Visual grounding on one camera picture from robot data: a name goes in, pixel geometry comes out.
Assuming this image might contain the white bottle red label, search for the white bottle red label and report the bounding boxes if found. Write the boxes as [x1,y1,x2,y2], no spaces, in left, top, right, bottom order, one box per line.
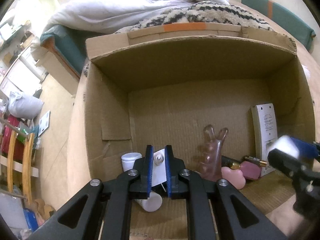
[121,152,142,172]

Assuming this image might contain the AA battery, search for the AA battery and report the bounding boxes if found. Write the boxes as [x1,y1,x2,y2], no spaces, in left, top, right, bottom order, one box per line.
[244,156,268,167]

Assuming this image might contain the pink translucent hair claw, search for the pink translucent hair claw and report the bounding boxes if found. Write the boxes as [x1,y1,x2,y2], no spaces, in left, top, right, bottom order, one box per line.
[195,125,229,181]

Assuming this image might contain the white remote control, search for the white remote control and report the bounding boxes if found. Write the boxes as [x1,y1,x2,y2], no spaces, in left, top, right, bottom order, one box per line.
[251,103,278,161]

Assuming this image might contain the pink eraser block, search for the pink eraser block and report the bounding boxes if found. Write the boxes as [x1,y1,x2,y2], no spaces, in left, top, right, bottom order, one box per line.
[240,161,261,180]

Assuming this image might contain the white pill bottle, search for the white pill bottle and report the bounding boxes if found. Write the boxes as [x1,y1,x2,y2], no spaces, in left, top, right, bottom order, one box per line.
[135,191,163,212]

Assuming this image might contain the pink plastic toy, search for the pink plastic toy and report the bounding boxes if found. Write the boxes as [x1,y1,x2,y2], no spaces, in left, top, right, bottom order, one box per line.
[221,167,246,190]

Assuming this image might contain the beige bed sheet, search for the beige bed sheet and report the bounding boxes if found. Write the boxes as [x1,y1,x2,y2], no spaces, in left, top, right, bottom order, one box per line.
[68,22,319,239]

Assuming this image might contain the brown cardboard box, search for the brown cardboard box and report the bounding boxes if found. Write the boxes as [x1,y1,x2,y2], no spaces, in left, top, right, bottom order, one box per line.
[83,22,316,240]

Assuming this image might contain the bathroom scale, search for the bathroom scale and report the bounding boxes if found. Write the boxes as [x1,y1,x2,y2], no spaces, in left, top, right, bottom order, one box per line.
[38,111,50,137]

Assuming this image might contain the teal cushion orange stripe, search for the teal cushion orange stripe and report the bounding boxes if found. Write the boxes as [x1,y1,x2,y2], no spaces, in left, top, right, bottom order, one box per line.
[241,0,316,50]

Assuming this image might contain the white plastic bag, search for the white plastic bag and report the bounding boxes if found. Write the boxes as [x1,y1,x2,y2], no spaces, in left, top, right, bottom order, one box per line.
[8,92,44,120]

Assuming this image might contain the patterned fleece blanket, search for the patterned fleece blanket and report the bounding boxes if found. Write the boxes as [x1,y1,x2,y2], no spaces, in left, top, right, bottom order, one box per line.
[116,1,273,34]

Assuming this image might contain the white duvet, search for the white duvet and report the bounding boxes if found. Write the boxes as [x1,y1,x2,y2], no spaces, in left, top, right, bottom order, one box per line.
[44,0,229,34]

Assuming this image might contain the wooden chair frame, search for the wooden chair frame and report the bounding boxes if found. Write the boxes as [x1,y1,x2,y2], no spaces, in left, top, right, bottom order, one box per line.
[1,118,39,206]

